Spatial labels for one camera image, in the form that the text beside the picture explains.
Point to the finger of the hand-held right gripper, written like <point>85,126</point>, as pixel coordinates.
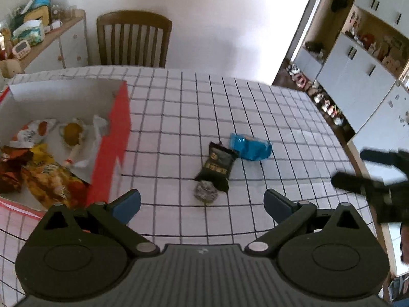
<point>380,156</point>
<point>354,184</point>

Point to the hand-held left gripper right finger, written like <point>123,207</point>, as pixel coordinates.
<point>276,206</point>

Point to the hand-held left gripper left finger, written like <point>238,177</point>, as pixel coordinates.
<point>127,204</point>

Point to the blue snack packet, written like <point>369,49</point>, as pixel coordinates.
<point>250,147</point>

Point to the black snack packet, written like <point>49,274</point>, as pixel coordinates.
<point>217,166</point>

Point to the grey round snack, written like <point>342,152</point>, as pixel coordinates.
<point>205,191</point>

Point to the white sausage stick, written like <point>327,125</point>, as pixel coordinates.
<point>74,155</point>

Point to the yellow orange chips packet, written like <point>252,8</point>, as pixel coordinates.
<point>48,179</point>

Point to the yellow pastry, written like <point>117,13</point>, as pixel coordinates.
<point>73,132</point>

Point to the white orange snack packet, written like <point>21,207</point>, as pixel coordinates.
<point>30,134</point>

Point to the dark red snack packet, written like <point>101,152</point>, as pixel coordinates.
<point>11,172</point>

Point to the red cardboard box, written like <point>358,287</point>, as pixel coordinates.
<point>64,96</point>

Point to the row of shoes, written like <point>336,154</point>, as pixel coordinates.
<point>319,99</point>

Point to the row of shelf knickknacks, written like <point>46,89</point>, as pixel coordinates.
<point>367,40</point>

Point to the checked white tablecloth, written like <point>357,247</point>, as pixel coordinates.
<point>191,102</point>

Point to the dark niche decor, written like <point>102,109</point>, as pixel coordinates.
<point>314,48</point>

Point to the black hanging bag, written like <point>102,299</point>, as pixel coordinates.
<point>339,1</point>

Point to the white sideboard cabinet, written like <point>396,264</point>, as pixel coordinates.
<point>72,48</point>

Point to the beige cardboard box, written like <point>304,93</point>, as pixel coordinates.
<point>11,67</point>

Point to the brown wooden chair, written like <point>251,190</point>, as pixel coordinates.
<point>134,17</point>

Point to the pink timer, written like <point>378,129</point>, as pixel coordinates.
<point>20,49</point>

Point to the small white device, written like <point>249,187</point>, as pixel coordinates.
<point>55,25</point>

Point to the green white tissue pack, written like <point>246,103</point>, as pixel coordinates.
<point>30,32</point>

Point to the orange juice bottle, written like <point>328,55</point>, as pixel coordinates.
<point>4,43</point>

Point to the clear glass jars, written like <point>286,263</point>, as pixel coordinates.
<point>65,11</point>

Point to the yellow green storage box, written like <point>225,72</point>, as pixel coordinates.
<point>36,14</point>

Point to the blue round container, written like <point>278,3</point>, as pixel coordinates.
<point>41,0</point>

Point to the white cupboard wall unit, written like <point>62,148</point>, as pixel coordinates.
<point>351,70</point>

